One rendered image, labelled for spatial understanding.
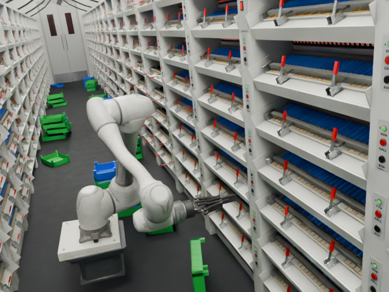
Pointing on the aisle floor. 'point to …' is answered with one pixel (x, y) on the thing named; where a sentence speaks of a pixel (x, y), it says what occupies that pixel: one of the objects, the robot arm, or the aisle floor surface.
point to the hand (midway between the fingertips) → (228, 199)
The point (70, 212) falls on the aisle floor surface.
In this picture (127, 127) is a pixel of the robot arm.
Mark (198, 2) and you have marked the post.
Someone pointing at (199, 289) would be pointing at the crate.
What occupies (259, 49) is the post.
